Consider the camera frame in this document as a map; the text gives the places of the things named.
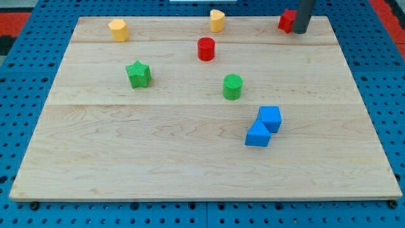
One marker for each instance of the green cylinder block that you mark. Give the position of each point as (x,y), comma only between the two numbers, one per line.
(232,86)

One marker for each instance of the blue triangular prism block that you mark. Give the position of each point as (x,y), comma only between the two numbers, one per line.
(258,135)

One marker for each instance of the light wooden board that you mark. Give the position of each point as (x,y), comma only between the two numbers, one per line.
(179,139)

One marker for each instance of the blue cube block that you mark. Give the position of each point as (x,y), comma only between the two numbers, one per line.
(271,117)

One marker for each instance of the red cylinder block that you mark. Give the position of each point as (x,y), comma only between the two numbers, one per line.
(206,48)

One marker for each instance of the green star block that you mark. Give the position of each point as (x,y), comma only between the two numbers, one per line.
(138,74)

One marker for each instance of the yellow heart block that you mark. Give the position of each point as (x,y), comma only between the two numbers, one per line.
(217,20)

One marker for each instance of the yellow hexagon block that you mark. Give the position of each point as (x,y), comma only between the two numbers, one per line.
(119,30)

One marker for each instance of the red star block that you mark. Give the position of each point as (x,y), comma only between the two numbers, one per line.
(286,20)

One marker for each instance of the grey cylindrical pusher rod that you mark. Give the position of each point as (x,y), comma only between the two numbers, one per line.
(304,13)

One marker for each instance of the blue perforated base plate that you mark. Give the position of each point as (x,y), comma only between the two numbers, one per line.
(33,60)

